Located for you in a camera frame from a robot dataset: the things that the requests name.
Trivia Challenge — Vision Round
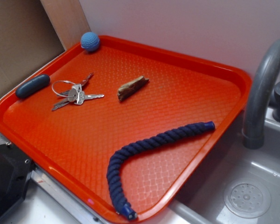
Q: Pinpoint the black box lower left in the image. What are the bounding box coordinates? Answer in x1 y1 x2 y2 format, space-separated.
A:
0 144 34 221

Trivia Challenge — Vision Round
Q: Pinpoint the dark blue twisted rope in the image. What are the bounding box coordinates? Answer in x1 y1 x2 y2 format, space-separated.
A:
106 121 216 221

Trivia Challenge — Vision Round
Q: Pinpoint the brown wood piece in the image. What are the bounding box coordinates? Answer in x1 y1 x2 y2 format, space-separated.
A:
117 76 149 101

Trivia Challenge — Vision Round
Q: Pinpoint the light wooden board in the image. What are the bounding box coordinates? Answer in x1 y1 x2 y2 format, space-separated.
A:
41 0 91 50

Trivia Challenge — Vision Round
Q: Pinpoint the orange plastic tray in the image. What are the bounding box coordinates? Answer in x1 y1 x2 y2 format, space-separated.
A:
0 36 252 224

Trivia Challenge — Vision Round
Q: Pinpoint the blue crocheted ball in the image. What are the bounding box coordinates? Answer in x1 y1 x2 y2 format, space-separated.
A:
80 32 100 52

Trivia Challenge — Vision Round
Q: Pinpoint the grey sink basin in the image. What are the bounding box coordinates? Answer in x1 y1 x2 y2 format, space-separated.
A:
172 109 280 224

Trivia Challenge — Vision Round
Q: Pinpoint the round sink drain strainer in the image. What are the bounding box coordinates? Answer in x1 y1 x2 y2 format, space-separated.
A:
224 178 271 219

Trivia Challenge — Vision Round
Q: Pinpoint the silver key ring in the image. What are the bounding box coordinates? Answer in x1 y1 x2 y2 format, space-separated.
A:
51 80 78 97

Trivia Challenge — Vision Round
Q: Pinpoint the silver key pointing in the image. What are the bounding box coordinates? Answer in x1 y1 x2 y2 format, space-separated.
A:
74 91 104 105
52 89 78 111
72 73 94 91

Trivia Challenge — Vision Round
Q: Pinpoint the silver key pointing upper right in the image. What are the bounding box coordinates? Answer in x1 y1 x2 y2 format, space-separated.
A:
72 73 94 91

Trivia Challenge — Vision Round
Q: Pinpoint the silver key pointing lower left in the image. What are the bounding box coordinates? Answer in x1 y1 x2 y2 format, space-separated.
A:
52 89 78 111

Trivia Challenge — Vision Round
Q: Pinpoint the dark blue oval stone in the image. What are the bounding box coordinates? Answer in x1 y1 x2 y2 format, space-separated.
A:
15 74 50 99

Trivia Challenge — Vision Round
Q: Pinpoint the grey curved faucet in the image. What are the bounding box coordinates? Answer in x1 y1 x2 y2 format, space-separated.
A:
242 39 280 149

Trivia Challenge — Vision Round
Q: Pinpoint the brown cardboard panel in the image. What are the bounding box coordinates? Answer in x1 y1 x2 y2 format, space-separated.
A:
0 0 64 98

